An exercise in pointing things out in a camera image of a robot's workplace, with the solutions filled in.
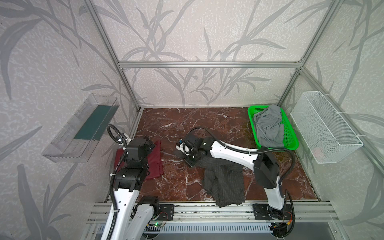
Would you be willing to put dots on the aluminium cage frame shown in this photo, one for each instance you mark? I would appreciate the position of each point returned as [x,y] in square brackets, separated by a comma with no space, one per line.
[299,66]

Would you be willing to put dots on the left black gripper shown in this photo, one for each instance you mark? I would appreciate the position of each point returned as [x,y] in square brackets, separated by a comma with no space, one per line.
[139,147]

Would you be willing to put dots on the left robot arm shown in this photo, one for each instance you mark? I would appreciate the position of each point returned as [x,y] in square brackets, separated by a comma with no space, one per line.
[126,222]

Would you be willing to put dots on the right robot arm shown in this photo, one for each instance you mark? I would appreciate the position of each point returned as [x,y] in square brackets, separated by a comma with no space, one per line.
[263,163]

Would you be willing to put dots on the green plastic basket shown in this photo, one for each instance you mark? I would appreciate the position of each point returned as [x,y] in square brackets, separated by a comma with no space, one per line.
[290,140]

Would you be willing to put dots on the light grey shirt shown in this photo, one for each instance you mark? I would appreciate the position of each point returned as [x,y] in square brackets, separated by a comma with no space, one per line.
[269,129]

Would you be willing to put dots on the clear plastic wall bin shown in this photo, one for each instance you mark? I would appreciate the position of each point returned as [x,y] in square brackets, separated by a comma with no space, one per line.
[77,140]

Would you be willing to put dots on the maroon folded shirt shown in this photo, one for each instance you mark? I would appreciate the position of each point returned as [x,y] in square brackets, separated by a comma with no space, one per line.
[154,161]

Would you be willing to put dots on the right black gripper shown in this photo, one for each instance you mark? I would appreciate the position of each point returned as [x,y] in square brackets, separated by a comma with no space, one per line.
[190,159]

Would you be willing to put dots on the dark grey striped shirt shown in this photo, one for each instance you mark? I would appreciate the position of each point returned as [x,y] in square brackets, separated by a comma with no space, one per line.
[223,179]

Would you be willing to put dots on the white wire wall basket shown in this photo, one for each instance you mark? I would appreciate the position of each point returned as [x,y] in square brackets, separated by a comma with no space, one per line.
[328,136]

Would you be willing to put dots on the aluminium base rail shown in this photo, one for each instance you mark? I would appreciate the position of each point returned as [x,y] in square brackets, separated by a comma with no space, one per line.
[206,212]

